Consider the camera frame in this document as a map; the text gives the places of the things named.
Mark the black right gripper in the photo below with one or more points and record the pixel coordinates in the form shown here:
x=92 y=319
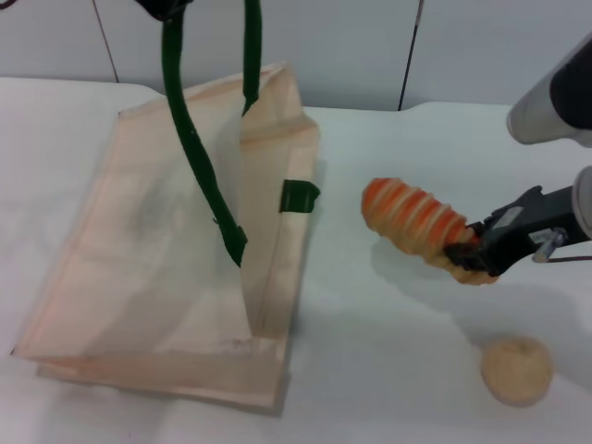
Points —
x=522 y=231

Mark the round beige egg yolk pastry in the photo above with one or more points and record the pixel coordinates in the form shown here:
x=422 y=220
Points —
x=515 y=372

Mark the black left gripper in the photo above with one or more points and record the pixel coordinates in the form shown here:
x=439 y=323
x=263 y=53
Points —
x=164 y=8

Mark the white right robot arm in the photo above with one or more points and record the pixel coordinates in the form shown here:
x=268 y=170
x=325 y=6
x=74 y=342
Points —
x=550 y=106

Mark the orange striped bread loaf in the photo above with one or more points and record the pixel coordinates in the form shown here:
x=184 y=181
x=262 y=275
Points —
x=411 y=217

